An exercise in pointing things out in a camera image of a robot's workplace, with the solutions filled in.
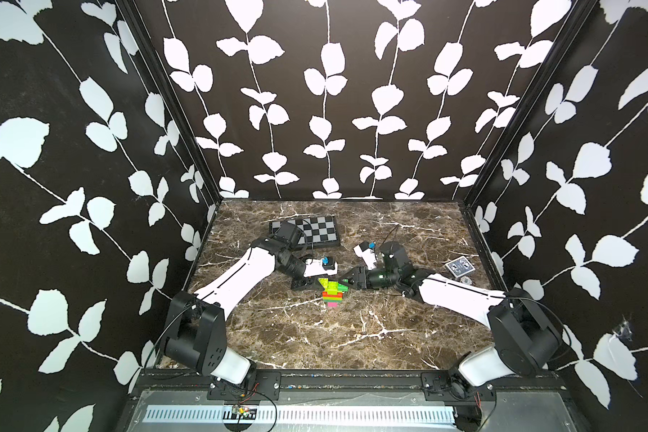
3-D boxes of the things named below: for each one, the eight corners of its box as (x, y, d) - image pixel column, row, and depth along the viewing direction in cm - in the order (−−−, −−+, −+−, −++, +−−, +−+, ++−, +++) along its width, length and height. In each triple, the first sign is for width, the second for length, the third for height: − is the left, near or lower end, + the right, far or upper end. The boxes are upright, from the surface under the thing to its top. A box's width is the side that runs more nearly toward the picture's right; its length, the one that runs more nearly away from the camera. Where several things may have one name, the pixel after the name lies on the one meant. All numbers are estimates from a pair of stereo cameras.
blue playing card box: (455, 278, 99) (458, 275, 97) (445, 265, 102) (447, 262, 100) (472, 271, 101) (475, 268, 99) (461, 258, 104) (463, 255, 103)
